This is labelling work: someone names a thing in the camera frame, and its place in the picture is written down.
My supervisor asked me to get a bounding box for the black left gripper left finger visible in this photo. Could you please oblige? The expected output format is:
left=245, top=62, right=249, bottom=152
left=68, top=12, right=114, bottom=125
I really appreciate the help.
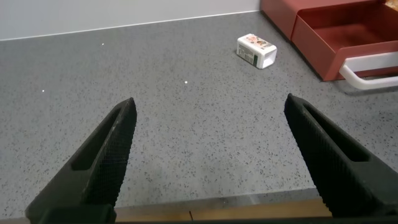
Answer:
left=25, top=97, right=137, bottom=224

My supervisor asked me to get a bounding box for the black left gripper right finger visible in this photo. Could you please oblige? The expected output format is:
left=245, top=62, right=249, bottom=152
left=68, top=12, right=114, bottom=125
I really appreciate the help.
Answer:
left=284, top=93, right=398, bottom=218

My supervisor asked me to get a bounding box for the red drawer with white handle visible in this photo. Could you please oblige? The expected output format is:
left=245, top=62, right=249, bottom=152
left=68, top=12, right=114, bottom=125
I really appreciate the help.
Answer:
left=290, top=2, right=398, bottom=91

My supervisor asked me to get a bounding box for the red drawer cabinet housing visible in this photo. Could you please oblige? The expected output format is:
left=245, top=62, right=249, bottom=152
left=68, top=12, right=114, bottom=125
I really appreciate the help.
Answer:
left=259, top=0, right=387, bottom=41

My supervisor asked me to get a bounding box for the small white printed carton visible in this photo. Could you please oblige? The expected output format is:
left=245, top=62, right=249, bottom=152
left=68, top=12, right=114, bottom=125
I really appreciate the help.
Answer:
left=236, top=33, right=278, bottom=70

